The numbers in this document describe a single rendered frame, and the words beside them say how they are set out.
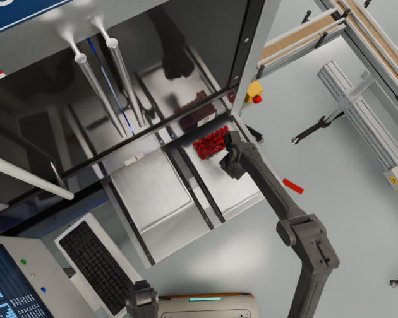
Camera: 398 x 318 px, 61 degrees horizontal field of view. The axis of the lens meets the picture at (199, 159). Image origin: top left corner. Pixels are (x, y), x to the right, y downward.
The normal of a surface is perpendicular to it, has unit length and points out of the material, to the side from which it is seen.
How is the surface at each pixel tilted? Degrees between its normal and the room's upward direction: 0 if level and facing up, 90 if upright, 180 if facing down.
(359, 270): 0
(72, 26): 90
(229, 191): 0
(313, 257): 24
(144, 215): 0
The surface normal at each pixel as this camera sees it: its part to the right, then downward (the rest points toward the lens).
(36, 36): 0.51, 0.84
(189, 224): 0.03, -0.26
